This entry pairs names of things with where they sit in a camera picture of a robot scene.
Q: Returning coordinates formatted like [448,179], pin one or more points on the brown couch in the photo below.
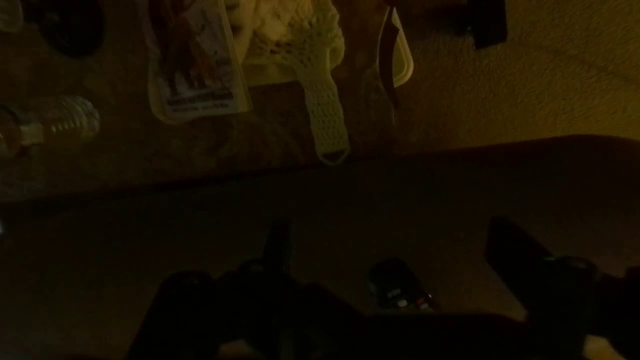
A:
[200,221]

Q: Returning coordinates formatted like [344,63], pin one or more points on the cream knit cloth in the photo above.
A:
[313,61]

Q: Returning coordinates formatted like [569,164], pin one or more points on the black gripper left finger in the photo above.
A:
[277,251]

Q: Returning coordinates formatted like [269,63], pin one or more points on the clear plastic printed package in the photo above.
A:
[197,67]

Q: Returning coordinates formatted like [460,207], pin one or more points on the black round object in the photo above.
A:
[70,27]

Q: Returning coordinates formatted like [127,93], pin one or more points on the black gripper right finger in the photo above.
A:
[532,273]

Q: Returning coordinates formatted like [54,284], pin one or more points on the clear plastic water bottle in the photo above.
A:
[60,121]

